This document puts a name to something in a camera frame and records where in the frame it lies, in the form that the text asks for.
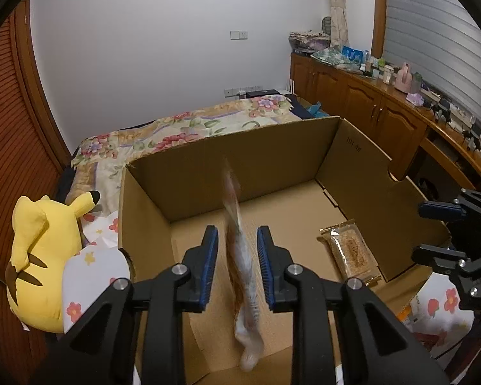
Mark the yellow plush toy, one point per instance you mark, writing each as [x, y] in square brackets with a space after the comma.
[36, 240]

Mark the wooden louvred wardrobe door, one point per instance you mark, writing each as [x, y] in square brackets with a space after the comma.
[8, 128]

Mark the grey window blinds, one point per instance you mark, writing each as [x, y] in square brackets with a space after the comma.
[425, 20]

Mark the floral bed quilt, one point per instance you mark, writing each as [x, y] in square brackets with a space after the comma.
[184, 124]

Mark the blue box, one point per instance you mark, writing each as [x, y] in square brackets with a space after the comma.
[352, 53]

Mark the wooden window frame post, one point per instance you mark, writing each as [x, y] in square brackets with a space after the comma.
[378, 12]

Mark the white flower print blanket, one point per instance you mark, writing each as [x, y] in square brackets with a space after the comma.
[84, 264]

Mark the white wall switch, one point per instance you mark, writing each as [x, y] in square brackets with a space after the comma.
[238, 35]

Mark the stack of folded cloths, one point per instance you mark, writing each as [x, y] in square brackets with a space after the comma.
[306, 42]

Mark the beige curtain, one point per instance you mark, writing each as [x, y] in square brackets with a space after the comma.
[338, 8]

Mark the white wall outlet strip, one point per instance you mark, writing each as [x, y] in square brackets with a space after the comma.
[242, 90]

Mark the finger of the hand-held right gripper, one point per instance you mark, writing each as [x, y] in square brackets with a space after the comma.
[441, 211]
[437, 257]

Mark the white orange snack packet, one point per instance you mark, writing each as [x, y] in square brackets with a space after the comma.
[244, 280]

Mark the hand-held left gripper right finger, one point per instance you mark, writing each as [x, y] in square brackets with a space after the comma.
[264, 256]

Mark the clear snack bar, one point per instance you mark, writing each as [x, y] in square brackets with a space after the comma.
[348, 248]

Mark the dark blue clothing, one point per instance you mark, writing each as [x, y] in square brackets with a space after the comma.
[302, 110]

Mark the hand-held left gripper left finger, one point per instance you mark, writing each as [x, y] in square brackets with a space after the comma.
[210, 256]

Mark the green leaf print cloth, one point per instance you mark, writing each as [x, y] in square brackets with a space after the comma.
[332, 57]

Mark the clear bottle green cap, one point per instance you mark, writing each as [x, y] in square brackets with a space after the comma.
[417, 83]

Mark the pink bottle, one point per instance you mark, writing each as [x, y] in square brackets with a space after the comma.
[403, 77]

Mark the wooden cabinet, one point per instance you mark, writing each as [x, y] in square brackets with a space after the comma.
[360, 96]

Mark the brown cardboard box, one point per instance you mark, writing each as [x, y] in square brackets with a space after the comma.
[264, 160]

